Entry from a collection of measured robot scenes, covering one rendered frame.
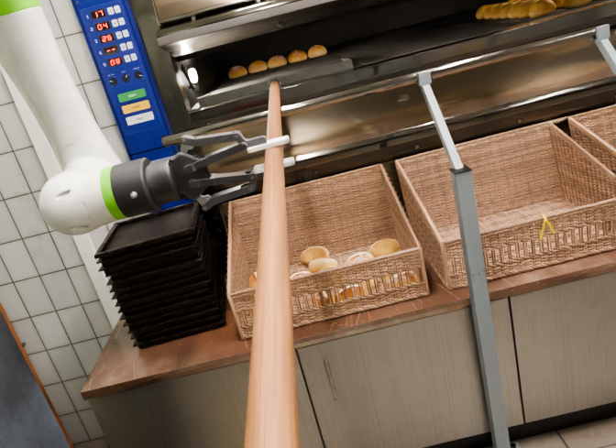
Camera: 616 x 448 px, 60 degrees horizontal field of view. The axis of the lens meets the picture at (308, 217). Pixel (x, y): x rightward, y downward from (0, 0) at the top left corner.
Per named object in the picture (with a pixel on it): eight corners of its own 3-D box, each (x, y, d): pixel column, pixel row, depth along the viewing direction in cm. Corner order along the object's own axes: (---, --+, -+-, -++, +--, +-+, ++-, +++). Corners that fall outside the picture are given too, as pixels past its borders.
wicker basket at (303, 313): (247, 269, 197) (226, 200, 187) (397, 233, 195) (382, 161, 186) (239, 344, 151) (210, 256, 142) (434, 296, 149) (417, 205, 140)
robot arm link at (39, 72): (-39, 32, 86) (24, 7, 85) (-4, 28, 97) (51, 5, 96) (76, 224, 100) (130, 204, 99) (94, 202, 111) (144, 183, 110)
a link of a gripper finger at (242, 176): (188, 180, 88) (189, 188, 89) (255, 175, 89) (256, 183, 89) (192, 173, 92) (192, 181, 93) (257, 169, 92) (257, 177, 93)
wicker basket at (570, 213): (405, 231, 195) (391, 158, 185) (556, 192, 194) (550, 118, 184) (446, 293, 149) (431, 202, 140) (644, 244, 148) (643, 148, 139)
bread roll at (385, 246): (402, 252, 172) (401, 257, 177) (397, 234, 175) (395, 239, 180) (372, 260, 172) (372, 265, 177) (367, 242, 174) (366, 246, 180)
